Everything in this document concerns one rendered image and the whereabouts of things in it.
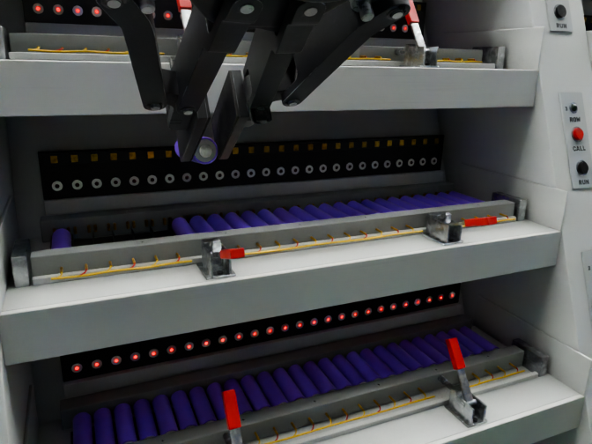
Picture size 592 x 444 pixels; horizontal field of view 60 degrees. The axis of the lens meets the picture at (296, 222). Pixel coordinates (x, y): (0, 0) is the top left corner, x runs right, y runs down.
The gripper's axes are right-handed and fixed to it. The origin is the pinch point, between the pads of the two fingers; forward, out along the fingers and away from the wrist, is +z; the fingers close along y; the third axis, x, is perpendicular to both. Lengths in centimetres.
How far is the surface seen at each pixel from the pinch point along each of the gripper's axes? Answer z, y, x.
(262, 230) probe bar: 20.1, -8.4, 3.5
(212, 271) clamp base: 16.3, -1.9, 7.5
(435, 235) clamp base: 19.0, -28.3, 6.6
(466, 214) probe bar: 21.1, -34.9, 4.2
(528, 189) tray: 20.4, -44.8, 2.1
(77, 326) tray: 16.6, 9.7, 10.4
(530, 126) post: 17.5, -45.2, -5.5
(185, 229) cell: 23.7, -1.1, 1.7
